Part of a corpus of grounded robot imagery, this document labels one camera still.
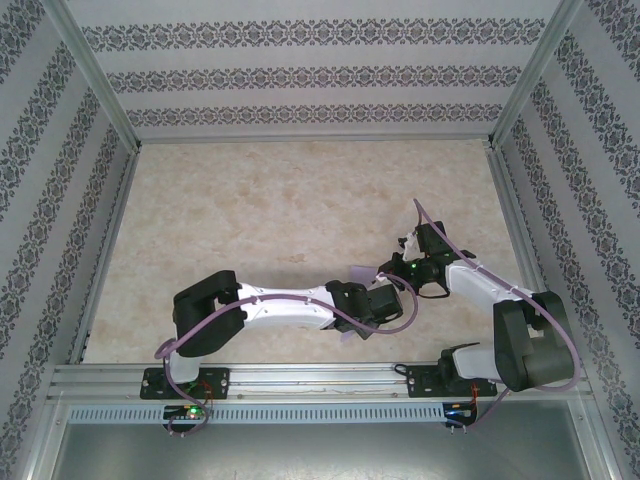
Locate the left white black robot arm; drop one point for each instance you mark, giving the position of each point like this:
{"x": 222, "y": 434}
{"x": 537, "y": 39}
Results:
{"x": 280, "y": 305}

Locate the grey metal sheet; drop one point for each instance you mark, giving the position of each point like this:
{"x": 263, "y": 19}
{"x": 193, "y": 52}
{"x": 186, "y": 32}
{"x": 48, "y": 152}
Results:
{"x": 320, "y": 450}

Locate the aluminium frame post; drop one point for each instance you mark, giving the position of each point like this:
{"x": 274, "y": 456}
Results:
{"x": 90, "y": 65}
{"x": 539, "y": 65}

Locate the purple paper sheet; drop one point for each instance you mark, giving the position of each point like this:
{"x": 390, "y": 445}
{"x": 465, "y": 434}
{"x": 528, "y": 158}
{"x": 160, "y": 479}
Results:
{"x": 362, "y": 273}

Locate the aluminium mounting rail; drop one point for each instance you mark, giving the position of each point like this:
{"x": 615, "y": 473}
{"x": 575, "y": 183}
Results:
{"x": 320, "y": 380}

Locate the controller board blue light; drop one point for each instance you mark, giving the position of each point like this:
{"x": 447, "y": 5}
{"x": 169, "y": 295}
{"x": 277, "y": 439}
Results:
{"x": 460, "y": 412}

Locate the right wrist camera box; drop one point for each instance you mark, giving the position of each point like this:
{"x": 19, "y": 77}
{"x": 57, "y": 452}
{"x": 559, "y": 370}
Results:
{"x": 411, "y": 245}

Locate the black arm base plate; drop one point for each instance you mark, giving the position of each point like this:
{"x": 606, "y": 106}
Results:
{"x": 220, "y": 382}
{"x": 420, "y": 382}

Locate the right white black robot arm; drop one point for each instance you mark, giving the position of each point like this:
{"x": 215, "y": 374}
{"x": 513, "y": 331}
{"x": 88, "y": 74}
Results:
{"x": 515, "y": 350}

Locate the aluminium side rail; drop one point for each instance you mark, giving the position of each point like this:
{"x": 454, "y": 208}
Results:
{"x": 110, "y": 240}
{"x": 509, "y": 200}

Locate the controller board green light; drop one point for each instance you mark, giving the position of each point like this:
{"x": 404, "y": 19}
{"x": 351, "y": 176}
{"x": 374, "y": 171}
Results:
{"x": 187, "y": 412}

